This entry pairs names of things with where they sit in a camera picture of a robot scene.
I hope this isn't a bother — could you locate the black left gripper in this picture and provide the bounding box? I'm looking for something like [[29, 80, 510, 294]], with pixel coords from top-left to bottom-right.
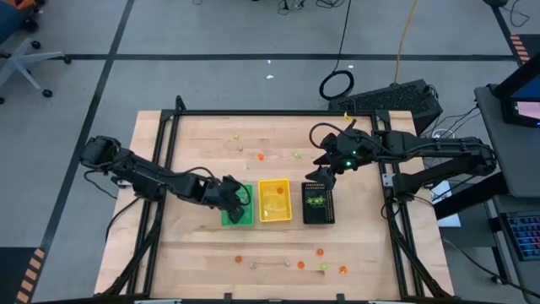
[[204, 174, 249, 225]]

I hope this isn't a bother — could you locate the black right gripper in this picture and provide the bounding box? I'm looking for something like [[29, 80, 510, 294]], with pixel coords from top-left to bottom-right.
[[304, 128, 380, 190]]

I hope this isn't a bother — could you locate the green plastic basket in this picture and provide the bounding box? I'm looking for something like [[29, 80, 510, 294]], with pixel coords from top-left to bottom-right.
[[221, 183, 255, 228]]

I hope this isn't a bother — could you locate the yellow plastic basket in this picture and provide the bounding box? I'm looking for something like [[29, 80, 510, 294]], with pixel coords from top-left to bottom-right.
[[257, 178, 294, 224]]

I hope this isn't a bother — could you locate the black plastic basket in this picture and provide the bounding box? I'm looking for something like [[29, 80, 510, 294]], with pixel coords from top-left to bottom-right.
[[300, 182, 336, 225]]

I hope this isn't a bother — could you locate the white paper sheet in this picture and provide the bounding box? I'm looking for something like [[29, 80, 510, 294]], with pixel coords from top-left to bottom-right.
[[429, 180, 462, 228]]

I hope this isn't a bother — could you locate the black metal beam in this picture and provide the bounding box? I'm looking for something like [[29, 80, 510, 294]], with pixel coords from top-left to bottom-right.
[[433, 172, 510, 220]]

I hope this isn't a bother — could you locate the grey desk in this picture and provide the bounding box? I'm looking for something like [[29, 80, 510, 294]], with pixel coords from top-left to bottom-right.
[[473, 83, 540, 304]]

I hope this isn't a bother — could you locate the black computer monitor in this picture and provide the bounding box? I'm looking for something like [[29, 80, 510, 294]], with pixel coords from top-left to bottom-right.
[[492, 52, 540, 128]]

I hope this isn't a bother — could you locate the backlit black keyboard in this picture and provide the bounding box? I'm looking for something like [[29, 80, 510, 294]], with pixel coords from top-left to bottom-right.
[[500, 209, 540, 262]]

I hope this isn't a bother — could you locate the blue office chair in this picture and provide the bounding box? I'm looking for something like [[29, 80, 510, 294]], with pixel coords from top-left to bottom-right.
[[0, 0, 72, 106]]

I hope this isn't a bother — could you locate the black metal table frame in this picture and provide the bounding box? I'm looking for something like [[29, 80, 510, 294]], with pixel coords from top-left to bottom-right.
[[94, 95, 456, 299]]

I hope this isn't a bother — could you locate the black hanging cable with coil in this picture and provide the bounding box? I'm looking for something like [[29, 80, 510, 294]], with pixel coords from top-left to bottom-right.
[[318, 0, 355, 101]]

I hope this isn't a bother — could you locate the black power cable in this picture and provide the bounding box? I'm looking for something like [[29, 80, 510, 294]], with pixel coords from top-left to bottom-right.
[[104, 196, 143, 244]]

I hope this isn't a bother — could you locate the yellow hanging cable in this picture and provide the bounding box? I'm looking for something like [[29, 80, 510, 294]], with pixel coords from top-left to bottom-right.
[[392, 0, 419, 84]]

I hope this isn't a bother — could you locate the black cable tangle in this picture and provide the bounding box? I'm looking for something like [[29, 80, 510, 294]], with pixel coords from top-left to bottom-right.
[[276, 0, 338, 10]]

